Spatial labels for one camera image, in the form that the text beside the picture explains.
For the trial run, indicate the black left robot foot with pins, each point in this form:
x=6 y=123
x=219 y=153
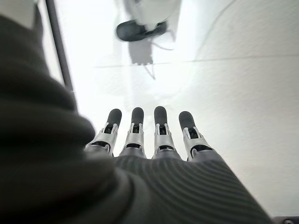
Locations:
x=130 y=31

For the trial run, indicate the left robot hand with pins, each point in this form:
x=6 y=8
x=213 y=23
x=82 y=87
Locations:
x=58 y=177

